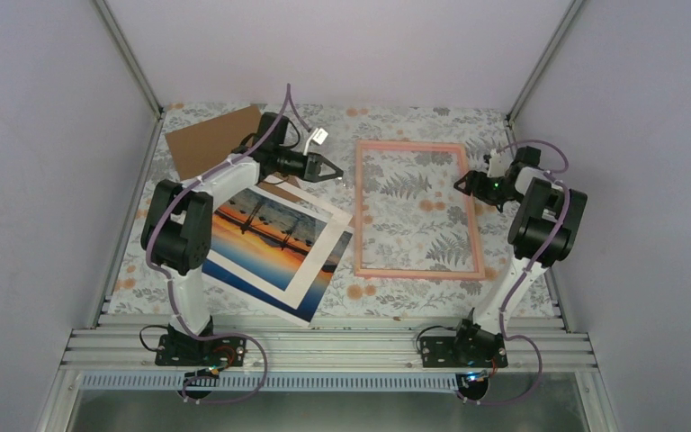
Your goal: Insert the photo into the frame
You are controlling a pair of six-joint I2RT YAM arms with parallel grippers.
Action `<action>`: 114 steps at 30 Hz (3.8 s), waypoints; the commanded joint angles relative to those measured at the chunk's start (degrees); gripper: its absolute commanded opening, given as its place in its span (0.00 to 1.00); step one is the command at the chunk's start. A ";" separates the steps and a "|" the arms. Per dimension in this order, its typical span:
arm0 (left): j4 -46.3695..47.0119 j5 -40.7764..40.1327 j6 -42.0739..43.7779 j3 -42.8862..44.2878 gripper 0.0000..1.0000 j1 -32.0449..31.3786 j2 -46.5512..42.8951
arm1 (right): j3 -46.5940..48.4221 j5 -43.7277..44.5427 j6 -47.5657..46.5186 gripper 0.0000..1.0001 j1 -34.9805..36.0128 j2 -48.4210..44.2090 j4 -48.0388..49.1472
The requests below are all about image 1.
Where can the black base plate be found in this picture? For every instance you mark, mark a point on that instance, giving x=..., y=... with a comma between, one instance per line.
x=180, y=350
x=462, y=353

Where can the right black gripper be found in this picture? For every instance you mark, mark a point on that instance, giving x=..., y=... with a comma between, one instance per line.
x=478, y=190

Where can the sunset photo print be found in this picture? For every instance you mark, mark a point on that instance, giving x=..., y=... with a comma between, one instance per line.
x=274, y=263

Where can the floral table cloth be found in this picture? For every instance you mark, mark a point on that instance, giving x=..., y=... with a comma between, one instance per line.
x=139, y=290

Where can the white photo mat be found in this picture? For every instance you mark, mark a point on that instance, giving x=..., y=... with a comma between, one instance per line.
x=309, y=219

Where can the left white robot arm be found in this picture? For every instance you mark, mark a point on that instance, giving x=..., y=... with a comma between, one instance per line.
x=177, y=233

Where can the blue slotted cable duct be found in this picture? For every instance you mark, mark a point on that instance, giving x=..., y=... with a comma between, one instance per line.
x=275, y=382

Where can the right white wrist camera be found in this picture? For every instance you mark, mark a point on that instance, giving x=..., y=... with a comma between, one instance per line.
x=498, y=163

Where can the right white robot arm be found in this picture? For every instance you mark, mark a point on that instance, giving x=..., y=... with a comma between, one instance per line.
x=542, y=233

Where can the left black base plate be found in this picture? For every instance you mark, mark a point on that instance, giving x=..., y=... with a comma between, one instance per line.
x=180, y=350

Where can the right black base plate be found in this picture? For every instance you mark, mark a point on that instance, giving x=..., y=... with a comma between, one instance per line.
x=462, y=353

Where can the pink picture frame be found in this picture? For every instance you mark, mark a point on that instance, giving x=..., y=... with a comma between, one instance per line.
x=417, y=211

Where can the aluminium rail base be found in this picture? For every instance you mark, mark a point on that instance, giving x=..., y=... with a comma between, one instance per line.
x=330, y=344

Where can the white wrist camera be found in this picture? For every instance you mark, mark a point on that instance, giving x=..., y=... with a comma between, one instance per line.
x=498, y=163
x=317, y=137

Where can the brown backing board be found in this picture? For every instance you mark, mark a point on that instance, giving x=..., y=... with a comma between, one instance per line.
x=197, y=147

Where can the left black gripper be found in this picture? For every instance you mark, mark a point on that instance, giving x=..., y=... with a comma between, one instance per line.
x=312, y=167

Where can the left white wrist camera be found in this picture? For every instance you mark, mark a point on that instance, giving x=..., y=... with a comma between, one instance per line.
x=317, y=137

